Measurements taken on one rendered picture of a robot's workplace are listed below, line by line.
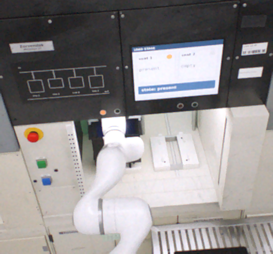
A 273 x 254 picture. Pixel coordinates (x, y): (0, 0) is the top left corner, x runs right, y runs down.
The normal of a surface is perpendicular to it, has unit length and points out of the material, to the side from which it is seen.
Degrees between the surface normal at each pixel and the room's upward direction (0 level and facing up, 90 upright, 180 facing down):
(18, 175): 90
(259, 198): 90
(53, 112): 90
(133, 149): 61
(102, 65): 90
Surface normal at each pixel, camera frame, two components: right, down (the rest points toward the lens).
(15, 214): 0.07, 0.65
